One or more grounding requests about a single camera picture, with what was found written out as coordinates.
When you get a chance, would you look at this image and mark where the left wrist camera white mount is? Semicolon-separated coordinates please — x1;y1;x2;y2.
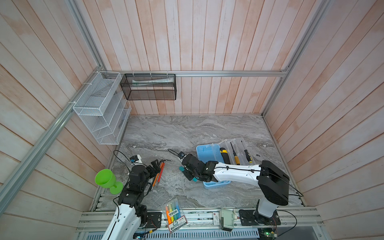
130;155;143;165

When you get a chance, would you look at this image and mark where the aluminium front rail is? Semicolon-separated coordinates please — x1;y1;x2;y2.
76;206;325;233

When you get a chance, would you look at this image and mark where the red pencil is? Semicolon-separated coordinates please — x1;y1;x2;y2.
156;162;165;186

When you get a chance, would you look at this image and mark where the highlighter marker pack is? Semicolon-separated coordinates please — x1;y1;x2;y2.
164;198;188;234

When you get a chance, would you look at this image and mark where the green plastic cup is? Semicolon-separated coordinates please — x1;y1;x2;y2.
95;169;123;195

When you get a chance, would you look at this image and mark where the white wire mesh shelf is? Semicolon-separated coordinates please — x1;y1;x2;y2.
73;72;132;145

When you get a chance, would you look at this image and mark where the orange pencil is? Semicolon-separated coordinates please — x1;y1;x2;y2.
152;162;164;188

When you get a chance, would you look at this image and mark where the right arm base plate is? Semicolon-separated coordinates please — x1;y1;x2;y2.
239;210;281;226

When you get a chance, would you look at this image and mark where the black wire mesh basket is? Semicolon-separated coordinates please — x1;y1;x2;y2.
120;73;177;101

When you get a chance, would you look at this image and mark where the black short screwdriver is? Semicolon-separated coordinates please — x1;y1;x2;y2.
241;141;253;163

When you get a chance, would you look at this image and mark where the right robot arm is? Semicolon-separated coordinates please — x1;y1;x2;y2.
178;152;290;219

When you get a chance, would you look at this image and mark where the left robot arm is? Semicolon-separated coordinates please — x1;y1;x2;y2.
102;160;161;240

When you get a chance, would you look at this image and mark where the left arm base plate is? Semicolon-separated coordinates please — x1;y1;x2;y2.
139;212;163;229

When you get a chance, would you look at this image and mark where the yellow black utility knife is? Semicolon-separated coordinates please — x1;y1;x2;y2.
220;148;231;165

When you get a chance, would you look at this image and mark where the white green electronic box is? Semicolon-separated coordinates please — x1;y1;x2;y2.
219;209;236;232

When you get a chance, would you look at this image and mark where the blue plastic tool box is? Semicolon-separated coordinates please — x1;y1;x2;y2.
195;138;262;189

